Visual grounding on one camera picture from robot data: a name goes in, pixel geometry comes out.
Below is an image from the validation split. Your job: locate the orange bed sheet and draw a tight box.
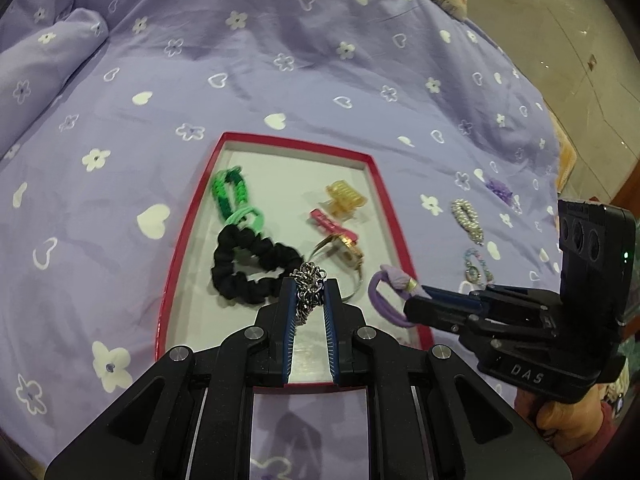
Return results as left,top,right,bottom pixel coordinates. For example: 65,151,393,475
547,110,576,191

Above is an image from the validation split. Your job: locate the silver metal chain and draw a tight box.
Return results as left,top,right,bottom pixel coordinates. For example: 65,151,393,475
290,261,328,328

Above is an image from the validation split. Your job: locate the pink hair clip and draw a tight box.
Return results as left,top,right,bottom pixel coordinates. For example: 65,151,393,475
308,208,358,243

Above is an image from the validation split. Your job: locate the blue bead bracelet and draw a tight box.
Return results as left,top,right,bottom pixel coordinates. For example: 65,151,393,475
462,247,495,283

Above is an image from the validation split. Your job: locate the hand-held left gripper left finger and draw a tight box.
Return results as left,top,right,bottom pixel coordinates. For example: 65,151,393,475
44,277,301,480

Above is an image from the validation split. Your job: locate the mint green bow hair tie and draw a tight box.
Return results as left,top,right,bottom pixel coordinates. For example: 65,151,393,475
223,207,266,231

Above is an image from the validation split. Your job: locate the person's right hand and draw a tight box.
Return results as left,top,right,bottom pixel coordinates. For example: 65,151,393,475
515,384,603,456

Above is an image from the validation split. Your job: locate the white pearl bracelet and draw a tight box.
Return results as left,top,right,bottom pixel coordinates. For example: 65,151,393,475
450,199,485,245

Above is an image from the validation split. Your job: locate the purple flower scrunchie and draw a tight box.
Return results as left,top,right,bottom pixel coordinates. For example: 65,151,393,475
482,177,516,202

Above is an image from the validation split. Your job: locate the gold wrist watch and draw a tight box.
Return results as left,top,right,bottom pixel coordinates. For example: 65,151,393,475
305,235,373,303

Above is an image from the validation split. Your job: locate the red cardboard box tray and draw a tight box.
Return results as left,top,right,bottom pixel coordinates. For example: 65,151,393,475
155,131,437,392

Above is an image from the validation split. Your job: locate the green braided cord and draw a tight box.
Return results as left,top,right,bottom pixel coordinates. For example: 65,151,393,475
210,167,251,221

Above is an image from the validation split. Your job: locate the yellow hair claw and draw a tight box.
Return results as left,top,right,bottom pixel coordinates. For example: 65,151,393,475
320,179,368,221

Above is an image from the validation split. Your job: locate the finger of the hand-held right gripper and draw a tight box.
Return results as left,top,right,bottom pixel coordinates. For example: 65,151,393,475
403,296,503,347
421,284,558,313

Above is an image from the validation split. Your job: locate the purple hair tie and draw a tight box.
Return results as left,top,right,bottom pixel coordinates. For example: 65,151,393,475
367,264,431,331

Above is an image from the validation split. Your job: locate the black scrunchie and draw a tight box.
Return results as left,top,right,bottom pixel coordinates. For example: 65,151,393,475
211,224,305,307

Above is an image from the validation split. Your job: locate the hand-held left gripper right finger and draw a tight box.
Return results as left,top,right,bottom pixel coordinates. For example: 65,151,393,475
322,277,573,480

